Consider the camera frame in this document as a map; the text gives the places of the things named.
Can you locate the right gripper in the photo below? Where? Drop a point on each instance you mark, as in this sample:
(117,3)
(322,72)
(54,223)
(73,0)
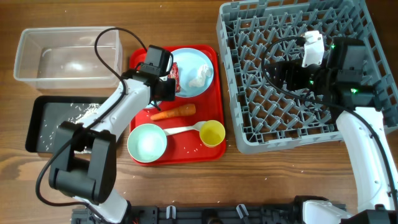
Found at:
(293,68)

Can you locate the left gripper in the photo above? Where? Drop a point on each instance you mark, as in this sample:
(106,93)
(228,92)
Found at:
(169,93)

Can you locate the red plastic tray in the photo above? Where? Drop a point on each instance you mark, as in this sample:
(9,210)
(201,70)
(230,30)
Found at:
(187,147)

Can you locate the light blue bowl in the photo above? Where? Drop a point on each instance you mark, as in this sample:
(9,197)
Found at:
(152,103)

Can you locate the orange carrot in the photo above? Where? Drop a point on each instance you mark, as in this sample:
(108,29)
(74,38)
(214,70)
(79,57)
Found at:
(184,110)

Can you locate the clear plastic bin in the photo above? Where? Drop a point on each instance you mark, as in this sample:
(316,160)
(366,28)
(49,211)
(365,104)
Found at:
(64,57)

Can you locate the pale green bowl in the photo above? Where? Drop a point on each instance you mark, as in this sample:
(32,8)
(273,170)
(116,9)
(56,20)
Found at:
(147,143)

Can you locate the white plastic spoon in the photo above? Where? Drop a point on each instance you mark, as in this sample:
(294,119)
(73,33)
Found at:
(195,127)

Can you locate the yellow plastic cup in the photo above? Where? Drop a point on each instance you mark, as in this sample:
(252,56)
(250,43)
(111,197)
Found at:
(212,133)

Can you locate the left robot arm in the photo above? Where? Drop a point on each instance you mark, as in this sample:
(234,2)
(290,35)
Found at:
(83,165)

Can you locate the light blue plate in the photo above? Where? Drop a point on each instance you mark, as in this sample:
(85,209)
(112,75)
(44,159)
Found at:
(189,61)

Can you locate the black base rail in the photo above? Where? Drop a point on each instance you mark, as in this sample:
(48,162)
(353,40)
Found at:
(266,214)

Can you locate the grey dishwasher rack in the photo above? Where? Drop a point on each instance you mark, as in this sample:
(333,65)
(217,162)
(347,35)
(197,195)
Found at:
(266,120)

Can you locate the red snack wrapper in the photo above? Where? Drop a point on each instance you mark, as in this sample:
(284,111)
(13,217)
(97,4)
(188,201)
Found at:
(174,74)

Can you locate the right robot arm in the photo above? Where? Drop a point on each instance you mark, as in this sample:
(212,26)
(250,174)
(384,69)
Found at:
(358,113)

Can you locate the white tissue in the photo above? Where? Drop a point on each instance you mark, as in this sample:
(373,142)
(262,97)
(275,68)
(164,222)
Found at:
(203,73)

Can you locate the white rice pile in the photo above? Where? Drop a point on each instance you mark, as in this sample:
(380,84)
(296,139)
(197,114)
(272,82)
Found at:
(54,115)

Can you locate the black plastic bin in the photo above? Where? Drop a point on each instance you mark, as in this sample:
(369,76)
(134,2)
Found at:
(38,109)

